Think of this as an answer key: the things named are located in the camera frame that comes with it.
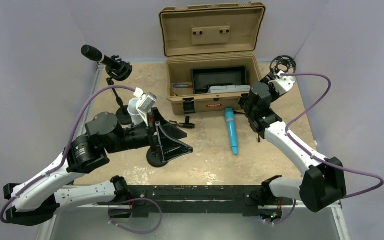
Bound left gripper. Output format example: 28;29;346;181
104;107;193;162

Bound black tripod shock mount stand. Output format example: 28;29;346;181
256;54;297;143

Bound silver white microphone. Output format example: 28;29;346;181
127;97;144;126

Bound blue microphone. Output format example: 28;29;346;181
224;108;239;156

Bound black round base stand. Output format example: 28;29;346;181
104;55;134;126
146;148;170;168

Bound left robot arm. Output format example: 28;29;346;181
0;107;193;226

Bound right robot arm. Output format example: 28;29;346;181
239;72;347;213

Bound black microphone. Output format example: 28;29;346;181
80;44;122;71

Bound small black mic clip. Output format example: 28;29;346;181
168;116;196;129

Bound grey plastic parts box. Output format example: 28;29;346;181
208;85;251;94

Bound black tray in toolbox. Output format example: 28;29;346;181
191;65;248;95

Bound tan plastic toolbox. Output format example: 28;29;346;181
159;2;267;115

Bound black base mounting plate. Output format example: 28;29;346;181
108;185;293;218

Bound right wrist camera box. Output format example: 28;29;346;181
271;70;296;96

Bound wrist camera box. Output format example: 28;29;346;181
133;87;158;126
271;70;296;96

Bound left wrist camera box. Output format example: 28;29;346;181
133;87;158;126

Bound red handled screwdriver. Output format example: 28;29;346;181
172;83;193;89

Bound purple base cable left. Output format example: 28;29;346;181
107;197;164;235

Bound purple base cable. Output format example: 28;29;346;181
259;202;297;227
107;197;164;235

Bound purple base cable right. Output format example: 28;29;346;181
259;202;297;227

